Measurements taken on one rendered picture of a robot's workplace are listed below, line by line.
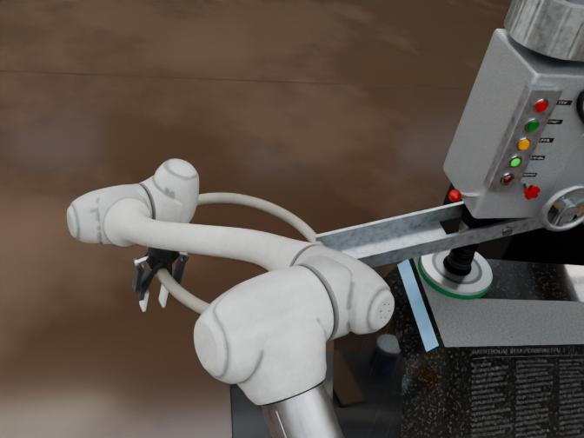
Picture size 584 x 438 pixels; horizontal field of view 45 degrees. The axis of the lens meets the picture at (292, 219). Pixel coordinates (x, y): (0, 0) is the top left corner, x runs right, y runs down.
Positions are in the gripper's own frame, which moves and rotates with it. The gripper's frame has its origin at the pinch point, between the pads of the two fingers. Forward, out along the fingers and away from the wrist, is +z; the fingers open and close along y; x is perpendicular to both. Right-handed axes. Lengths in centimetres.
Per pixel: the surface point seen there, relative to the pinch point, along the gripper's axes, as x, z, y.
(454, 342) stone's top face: -39, -5, 69
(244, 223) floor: 105, 86, 97
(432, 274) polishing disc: -17, -7, 76
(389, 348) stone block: -26, 11, 63
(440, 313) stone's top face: -29, -4, 72
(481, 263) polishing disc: -19, -9, 94
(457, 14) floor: 296, 70, 388
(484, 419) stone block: -56, 8, 73
